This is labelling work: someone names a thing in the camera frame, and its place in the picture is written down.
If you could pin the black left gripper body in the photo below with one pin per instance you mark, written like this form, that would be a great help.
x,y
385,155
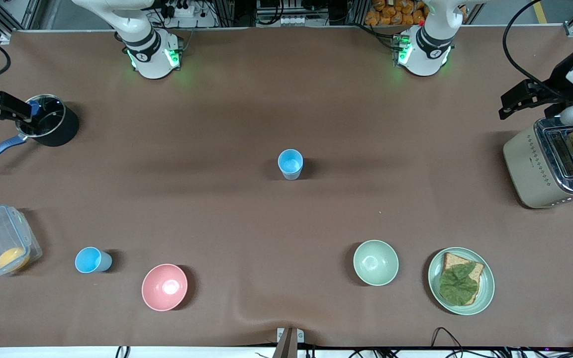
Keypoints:
x,y
556,85

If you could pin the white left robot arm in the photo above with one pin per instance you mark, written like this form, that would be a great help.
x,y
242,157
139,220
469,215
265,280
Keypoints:
x,y
428,47

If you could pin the beige steel toaster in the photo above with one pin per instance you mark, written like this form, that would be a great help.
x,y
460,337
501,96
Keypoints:
x,y
527,169

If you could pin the orange round food piece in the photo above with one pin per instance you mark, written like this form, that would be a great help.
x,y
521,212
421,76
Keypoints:
x,y
12,257

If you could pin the bag of orange snacks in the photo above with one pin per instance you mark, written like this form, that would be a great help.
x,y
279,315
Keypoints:
x,y
396,12

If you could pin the brown bread slice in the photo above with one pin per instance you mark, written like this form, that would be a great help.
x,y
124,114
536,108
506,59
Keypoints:
x,y
475,271

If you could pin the pale green plate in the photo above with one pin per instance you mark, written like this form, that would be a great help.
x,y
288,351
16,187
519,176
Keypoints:
x,y
485,283

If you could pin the green lettuce leaf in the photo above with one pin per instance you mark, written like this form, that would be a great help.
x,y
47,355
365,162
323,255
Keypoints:
x,y
458,286

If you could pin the white power strip with plugs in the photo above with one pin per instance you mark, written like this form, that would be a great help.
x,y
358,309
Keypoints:
x,y
182,9

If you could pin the pale green bowl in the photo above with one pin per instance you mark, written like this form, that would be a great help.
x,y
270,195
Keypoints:
x,y
375,262

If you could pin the pink bowl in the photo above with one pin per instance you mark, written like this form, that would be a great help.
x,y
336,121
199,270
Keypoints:
x,y
164,287

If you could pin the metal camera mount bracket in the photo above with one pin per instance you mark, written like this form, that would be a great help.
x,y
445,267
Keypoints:
x,y
289,343

